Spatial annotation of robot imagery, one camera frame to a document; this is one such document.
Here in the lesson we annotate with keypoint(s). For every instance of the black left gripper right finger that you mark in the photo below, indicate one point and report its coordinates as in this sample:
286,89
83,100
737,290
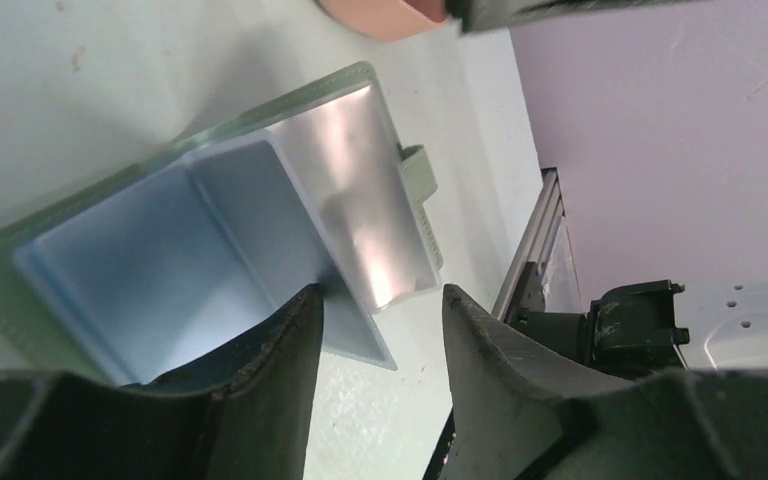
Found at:
522,411

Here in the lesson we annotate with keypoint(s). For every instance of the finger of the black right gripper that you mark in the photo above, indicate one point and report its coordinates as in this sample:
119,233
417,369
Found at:
485,15

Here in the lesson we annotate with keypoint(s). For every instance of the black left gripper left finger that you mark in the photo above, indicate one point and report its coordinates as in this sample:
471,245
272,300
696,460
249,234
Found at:
241,411

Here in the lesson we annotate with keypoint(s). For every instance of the green leather card holder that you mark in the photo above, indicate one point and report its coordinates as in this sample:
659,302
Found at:
167,259

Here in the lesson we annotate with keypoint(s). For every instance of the pink oval plastic tray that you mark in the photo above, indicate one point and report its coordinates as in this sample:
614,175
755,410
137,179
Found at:
387,20

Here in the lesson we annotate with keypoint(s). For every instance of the aluminium frame rail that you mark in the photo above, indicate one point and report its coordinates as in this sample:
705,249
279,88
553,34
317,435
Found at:
542,276

